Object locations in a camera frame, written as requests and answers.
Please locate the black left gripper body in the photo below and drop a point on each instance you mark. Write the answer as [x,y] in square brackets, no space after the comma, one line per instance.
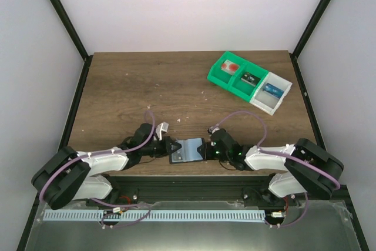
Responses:
[167,146]

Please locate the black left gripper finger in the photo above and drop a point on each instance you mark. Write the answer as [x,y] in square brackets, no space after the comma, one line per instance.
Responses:
[170,141]
[174,147]

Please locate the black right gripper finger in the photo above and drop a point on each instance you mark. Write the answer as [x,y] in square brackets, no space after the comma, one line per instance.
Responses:
[202,147]
[203,155]

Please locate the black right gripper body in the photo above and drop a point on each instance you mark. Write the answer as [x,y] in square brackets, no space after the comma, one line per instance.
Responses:
[208,149]

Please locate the black leather card holder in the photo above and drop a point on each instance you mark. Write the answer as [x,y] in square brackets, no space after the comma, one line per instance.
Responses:
[189,147]

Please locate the blue VIP credit card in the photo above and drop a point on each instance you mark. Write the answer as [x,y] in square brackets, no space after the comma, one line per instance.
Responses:
[271,90]

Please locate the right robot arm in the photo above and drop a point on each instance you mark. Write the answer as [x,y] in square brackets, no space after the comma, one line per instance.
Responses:
[303,167]

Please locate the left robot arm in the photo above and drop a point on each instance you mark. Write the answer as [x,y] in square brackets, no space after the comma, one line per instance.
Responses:
[75,175]

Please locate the black card in holder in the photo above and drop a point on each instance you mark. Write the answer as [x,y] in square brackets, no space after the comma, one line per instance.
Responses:
[177,157]

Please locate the black VIP card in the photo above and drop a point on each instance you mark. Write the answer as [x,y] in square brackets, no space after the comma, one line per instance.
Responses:
[250,79]

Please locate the blue card in bin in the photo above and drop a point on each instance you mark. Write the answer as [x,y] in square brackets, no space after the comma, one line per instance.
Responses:
[271,91]

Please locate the red white card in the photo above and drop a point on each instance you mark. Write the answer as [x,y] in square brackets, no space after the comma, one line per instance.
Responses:
[229,67]

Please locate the green bin middle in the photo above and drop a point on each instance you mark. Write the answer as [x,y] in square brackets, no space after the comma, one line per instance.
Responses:
[242,89]

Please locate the green bin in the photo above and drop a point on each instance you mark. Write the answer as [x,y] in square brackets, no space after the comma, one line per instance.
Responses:
[242,89]
[221,78]

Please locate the green bin far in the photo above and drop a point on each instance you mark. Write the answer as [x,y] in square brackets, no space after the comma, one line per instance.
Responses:
[221,78]

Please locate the white translucent bin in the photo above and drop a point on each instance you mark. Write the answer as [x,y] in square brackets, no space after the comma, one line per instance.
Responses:
[270,102]

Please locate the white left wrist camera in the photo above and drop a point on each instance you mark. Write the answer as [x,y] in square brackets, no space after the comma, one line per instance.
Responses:
[161,129]

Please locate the black aluminium front rail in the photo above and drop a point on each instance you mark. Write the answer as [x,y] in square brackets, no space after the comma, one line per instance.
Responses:
[250,190]

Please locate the light blue slotted cable duct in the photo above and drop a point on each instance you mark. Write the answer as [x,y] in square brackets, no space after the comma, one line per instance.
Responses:
[257,216]

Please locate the black left frame post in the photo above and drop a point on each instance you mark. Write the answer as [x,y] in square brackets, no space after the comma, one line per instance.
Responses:
[68,25]

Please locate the black frame post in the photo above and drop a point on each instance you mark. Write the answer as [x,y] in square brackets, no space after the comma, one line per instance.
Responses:
[68,25]
[308,31]

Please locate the black right frame post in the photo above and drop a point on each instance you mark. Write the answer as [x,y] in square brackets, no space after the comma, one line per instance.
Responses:
[308,31]

